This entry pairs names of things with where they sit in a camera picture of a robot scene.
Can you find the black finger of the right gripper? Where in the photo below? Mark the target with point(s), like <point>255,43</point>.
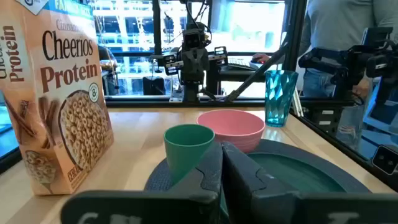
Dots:
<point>172,63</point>
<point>219,56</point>

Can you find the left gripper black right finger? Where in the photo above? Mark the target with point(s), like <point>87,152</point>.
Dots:
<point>248,193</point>

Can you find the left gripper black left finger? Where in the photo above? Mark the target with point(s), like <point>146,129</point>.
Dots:
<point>192,199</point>

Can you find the Cheerios Protein cereal box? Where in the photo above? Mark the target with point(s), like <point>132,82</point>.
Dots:
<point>56,102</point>

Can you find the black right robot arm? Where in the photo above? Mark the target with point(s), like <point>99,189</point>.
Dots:
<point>191,91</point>

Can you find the computer keyboard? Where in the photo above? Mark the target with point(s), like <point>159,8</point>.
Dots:
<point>240,65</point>

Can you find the black chair back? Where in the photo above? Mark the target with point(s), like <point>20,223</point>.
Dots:
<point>154,86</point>

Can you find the dark desk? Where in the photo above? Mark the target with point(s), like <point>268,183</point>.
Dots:
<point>242,74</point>

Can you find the dark round woven placemat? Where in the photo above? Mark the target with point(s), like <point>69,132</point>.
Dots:
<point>158,180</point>

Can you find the person's hand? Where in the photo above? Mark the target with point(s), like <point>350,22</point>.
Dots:
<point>260,58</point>

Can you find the dark green plate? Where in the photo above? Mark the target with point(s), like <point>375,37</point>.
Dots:
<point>298,174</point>

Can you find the green plastic cup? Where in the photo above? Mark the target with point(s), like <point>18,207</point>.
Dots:
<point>186,146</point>

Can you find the pink ribbed bowl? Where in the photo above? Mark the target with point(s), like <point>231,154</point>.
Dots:
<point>231,127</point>

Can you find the blue faceted plastic tumbler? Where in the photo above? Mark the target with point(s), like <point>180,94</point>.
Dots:
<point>280,99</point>

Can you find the black control box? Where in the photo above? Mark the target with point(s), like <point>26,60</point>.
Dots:
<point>323,118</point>

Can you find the person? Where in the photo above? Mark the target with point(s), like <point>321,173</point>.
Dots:
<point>335,25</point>

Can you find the black articulated device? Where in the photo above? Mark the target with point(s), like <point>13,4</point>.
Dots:
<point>348,62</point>

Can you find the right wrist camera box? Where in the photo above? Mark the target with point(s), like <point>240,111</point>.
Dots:
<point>194,39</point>

